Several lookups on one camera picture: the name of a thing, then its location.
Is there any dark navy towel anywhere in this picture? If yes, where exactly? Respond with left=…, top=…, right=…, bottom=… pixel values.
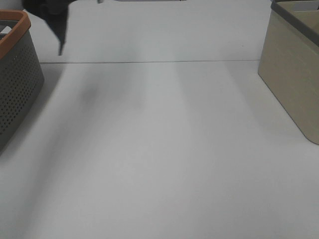
left=21, top=0, right=73, bottom=56

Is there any beige bin grey rim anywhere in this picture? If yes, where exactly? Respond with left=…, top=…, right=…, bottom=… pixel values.
left=258, top=0, right=319, bottom=144

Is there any grey perforated basket orange rim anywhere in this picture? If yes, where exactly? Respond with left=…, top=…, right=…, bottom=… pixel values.
left=0, top=9, right=44, bottom=150

